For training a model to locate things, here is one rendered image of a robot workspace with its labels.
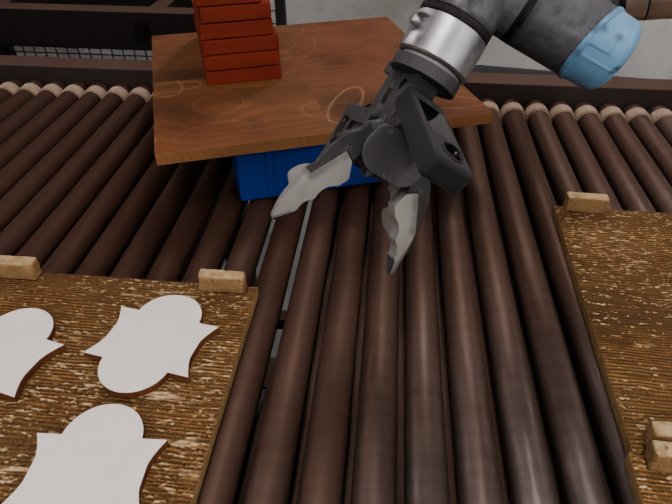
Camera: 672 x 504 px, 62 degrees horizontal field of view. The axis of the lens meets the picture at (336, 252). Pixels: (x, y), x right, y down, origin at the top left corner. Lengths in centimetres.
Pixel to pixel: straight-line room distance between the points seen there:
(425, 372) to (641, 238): 39
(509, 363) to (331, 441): 22
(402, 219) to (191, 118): 42
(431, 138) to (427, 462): 30
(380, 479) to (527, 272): 36
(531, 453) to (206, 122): 61
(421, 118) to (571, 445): 35
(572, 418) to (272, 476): 31
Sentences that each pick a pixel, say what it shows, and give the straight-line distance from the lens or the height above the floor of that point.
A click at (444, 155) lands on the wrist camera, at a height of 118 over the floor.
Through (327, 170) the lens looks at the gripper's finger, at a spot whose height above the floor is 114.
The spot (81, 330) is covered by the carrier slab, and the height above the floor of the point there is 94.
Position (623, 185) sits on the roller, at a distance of 104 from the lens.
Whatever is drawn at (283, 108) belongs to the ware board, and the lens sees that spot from 89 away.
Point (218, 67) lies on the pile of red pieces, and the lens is 97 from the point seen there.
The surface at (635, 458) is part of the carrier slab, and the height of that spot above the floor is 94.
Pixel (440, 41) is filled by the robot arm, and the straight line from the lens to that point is 55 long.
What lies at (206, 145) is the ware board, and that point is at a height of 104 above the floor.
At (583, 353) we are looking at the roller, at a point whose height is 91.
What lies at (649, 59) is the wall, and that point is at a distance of 389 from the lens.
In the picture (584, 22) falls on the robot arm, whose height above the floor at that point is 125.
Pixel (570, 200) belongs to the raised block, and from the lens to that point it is 88.
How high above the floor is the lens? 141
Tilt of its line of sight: 39 degrees down
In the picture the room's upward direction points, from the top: straight up
